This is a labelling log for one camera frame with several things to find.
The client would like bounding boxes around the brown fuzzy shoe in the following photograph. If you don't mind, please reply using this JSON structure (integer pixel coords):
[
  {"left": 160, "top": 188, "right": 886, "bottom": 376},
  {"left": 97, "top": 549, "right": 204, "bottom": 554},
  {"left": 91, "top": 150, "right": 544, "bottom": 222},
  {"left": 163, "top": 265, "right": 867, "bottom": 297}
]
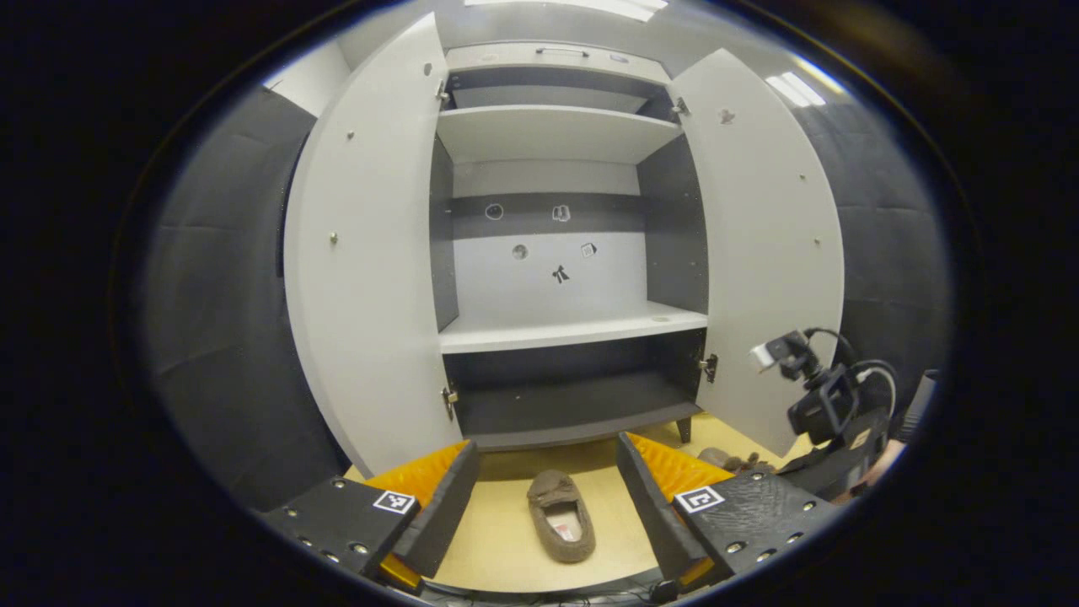
[
  {"left": 698, "top": 447, "right": 778, "bottom": 475},
  {"left": 527, "top": 470, "right": 597, "bottom": 564}
]

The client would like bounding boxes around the white cabinet drawer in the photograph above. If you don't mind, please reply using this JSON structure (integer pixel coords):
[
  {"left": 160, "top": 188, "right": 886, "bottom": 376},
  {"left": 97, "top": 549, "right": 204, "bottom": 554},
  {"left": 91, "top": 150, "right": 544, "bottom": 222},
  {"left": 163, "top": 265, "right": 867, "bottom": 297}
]
[{"left": 445, "top": 42, "right": 671, "bottom": 85}]

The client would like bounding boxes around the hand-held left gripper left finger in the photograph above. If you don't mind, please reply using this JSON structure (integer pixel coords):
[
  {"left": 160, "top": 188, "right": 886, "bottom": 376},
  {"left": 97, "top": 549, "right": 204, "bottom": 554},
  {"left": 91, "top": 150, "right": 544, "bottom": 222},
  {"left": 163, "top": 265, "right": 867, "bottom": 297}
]
[{"left": 263, "top": 440, "right": 481, "bottom": 591}]

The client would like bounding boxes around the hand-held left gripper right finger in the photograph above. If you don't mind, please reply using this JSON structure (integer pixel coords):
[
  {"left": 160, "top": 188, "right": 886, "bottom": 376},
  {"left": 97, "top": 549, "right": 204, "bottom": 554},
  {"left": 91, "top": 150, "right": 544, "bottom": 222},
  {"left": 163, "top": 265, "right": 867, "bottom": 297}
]
[{"left": 615, "top": 432, "right": 840, "bottom": 591}]

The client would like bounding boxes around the white shoe cabinet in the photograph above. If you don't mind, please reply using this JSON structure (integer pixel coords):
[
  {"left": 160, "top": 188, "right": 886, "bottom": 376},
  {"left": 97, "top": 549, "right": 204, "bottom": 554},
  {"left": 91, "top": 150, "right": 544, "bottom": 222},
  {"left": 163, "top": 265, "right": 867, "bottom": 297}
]
[{"left": 430, "top": 42, "right": 713, "bottom": 452}]

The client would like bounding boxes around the black quilted backdrop cloth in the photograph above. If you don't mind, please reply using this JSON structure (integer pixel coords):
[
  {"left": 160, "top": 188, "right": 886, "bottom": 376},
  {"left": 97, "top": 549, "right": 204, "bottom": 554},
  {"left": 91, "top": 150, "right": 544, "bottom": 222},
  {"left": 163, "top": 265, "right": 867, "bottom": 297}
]
[
  {"left": 143, "top": 84, "right": 351, "bottom": 511},
  {"left": 792, "top": 101, "right": 953, "bottom": 422}
]

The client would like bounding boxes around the large ceiling light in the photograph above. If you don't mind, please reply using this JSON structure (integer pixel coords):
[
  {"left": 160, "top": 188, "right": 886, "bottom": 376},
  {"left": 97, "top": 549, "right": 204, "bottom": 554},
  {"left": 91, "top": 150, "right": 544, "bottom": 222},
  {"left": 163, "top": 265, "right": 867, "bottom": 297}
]
[{"left": 462, "top": 0, "right": 668, "bottom": 22}]

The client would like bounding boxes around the small ceiling light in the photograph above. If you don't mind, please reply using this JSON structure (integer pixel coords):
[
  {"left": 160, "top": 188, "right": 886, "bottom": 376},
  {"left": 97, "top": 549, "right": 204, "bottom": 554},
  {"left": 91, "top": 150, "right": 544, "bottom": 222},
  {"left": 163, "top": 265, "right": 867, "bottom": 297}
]
[{"left": 765, "top": 57, "right": 844, "bottom": 108}]

